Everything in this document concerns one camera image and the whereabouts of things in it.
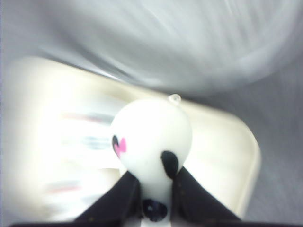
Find cream rectangular tray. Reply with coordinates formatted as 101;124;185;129
0;57;261;226

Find stainless steel steamer pot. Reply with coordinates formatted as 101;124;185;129
0;0;303;96

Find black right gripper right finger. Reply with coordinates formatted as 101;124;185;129
171;165;240;227

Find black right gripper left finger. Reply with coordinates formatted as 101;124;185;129
73;172;142;227

